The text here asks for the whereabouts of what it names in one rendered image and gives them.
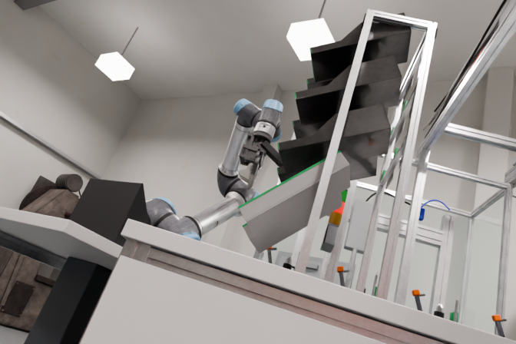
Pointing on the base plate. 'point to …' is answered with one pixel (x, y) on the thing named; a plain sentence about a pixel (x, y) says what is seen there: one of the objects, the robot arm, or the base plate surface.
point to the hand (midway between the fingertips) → (250, 186)
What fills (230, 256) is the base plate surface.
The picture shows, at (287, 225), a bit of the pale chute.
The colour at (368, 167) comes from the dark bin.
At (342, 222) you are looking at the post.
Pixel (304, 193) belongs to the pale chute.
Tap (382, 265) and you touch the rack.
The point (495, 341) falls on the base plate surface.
